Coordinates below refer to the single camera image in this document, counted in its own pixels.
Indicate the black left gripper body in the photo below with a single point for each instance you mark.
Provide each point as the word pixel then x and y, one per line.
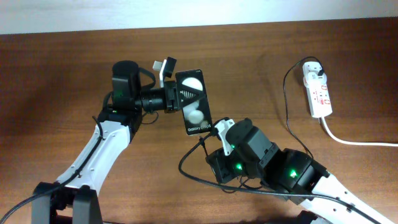
pixel 170 100

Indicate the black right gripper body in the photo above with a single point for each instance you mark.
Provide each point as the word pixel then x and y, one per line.
pixel 229 167

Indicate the black Galaxy smartphone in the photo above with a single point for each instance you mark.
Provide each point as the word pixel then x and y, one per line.
pixel 196 114

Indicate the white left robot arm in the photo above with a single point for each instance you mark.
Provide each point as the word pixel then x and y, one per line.
pixel 73 197

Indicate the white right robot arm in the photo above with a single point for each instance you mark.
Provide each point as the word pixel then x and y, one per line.
pixel 247 152

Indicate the white charger adapter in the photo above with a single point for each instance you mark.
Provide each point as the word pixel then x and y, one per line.
pixel 313 74

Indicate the white power strip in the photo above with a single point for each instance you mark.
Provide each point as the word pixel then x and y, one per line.
pixel 319 101

